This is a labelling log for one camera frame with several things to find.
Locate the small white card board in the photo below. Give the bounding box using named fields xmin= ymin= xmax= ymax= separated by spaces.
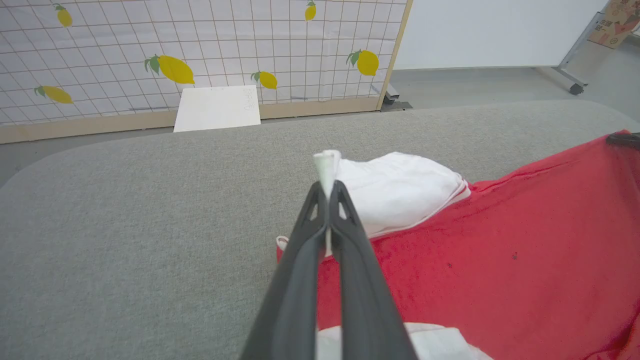
xmin=173 ymin=85 xmax=262 ymax=133

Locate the grey metal panel foot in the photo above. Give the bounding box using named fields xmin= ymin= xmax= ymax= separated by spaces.
xmin=370 ymin=82 xmax=414 ymax=112

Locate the lemon print grid panel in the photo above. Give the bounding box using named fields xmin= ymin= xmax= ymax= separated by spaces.
xmin=0 ymin=0 xmax=415 ymax=145

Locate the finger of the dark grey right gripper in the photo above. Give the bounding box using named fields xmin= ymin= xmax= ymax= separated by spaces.
xmin=606 ymin=132 xmax=640 ymax=149

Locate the white partition board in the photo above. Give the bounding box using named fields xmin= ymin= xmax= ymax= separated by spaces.
xmin=392 ymin=0 xmax=612 ymax=71

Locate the red and white jersey shirt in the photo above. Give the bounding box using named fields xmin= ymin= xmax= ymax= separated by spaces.
xmin=276 ymin=131 xmax=640 ymax=360

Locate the grey metal stand leg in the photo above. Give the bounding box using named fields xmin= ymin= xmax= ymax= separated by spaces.
xmin=537 ymin=10 xmax=618 ymax=96

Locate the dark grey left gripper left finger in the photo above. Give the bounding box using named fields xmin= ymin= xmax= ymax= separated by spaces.
xmin=240 ymin=181 xmax=331 ymax=360

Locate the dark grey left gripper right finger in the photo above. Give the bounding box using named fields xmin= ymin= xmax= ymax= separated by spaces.
xmin=327 ymin=180 xmax=419 ymax=360

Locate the brown cardboard box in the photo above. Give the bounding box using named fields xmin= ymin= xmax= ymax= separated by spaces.
xmin=587 ymin=0 xmax=640 ymax=50

